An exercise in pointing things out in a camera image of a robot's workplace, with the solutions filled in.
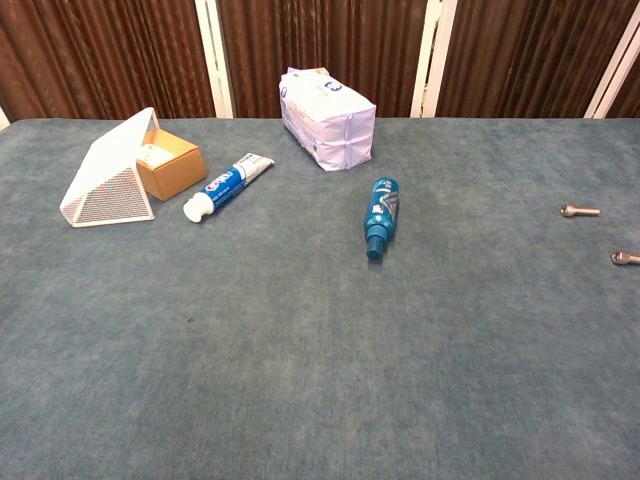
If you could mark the white item inside cardboard box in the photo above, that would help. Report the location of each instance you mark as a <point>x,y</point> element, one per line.
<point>155,154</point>

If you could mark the blue spray bottle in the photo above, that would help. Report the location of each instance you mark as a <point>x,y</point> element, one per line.
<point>381,210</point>

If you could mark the white screen frame post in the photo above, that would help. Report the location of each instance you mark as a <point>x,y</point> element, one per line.
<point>612,70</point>
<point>214,55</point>
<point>432,60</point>
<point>2,120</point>

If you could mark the blue white toothpaste tube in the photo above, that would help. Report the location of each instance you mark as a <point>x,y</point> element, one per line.
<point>225,185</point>

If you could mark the white tissue pack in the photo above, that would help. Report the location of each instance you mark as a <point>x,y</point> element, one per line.
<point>325,120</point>

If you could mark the silver metal bolt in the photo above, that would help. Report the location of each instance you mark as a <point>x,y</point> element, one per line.
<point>582,211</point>
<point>627,258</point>

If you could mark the brown pleated screen panel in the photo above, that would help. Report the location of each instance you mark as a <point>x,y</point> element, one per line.
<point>325,35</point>
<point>525,55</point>
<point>100,55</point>
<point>630,95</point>

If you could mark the brown cardboard box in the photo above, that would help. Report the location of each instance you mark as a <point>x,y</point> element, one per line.
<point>172,175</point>

